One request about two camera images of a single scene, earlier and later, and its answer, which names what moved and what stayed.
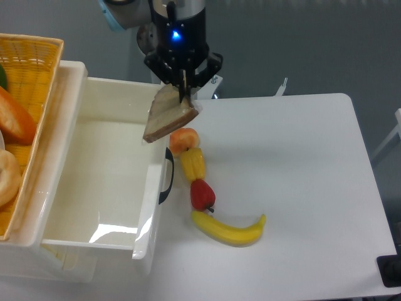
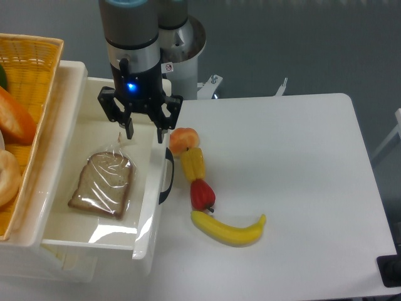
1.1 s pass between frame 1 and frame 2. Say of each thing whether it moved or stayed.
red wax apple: stayed
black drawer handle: stayed
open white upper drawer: stayed
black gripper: moved
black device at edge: stayed
